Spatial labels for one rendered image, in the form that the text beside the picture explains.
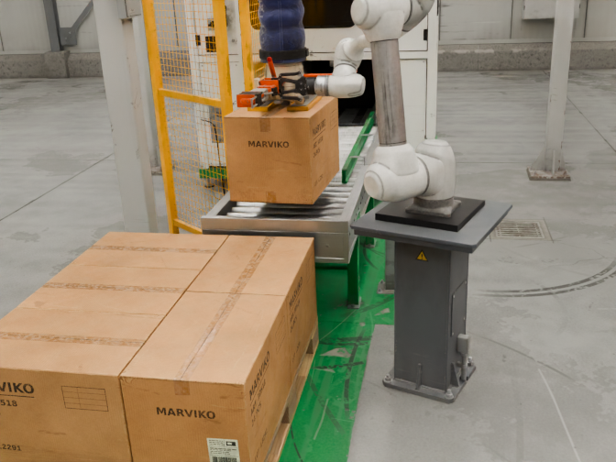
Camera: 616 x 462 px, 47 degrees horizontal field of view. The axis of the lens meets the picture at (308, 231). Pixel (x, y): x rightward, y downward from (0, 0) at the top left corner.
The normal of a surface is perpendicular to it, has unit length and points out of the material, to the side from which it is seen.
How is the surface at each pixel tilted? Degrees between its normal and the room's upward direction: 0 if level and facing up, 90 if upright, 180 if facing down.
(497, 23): 90
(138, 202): 90
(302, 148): 89
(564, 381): 0
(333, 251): 90
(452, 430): 0
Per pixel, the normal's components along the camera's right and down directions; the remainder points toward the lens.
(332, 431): -0.04, -0.93
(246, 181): -0.25, 0.34
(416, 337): -0.50, 0.33
